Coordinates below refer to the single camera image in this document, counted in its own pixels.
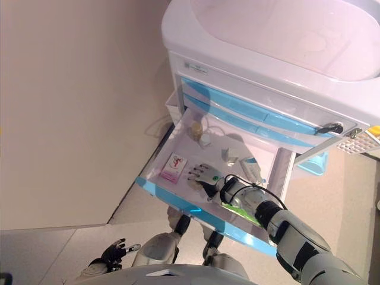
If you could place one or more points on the blue and white medicine box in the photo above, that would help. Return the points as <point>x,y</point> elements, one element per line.
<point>252,169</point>

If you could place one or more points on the white pill bottle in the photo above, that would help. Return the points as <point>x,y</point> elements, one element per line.
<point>205,139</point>

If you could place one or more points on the white medical cart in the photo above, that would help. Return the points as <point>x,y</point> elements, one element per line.
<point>267,44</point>

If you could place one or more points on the white perforated basket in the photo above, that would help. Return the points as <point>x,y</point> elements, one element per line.
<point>353,144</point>

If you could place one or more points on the green and white medicine box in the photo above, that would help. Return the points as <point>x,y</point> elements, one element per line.
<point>243,213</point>

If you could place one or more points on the grey left robot leg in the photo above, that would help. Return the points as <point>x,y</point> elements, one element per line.
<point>157,249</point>

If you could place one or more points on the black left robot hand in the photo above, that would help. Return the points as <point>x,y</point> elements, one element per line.
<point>115,255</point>

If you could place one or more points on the light blue waste bin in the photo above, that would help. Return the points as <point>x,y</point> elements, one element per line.
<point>314,164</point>

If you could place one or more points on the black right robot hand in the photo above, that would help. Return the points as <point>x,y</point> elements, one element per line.
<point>210,181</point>

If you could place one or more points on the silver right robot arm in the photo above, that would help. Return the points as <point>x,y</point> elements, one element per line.
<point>297,234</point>

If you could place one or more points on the yellow sharps container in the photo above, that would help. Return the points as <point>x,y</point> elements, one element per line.
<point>374,130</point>

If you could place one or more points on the blue fronted cart drawer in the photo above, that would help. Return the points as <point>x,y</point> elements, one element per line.
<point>237,120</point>
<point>237,104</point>
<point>207,154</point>

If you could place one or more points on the grey right robot leg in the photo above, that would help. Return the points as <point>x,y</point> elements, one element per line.
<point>228,262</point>

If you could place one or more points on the grey robot torso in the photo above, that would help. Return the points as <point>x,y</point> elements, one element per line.
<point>178,277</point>

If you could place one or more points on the glass jar of yellow pills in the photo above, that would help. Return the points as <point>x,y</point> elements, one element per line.
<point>196,130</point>

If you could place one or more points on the grey robot leg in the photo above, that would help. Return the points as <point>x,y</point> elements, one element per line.
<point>157,249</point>
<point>228,262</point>

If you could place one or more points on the small white open box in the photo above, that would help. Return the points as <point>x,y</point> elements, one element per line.
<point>234,154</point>

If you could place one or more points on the black cart lock key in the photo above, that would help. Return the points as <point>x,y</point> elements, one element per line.
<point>335,128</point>

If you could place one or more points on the pink medicine box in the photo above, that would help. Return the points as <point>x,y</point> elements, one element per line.
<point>173,167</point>

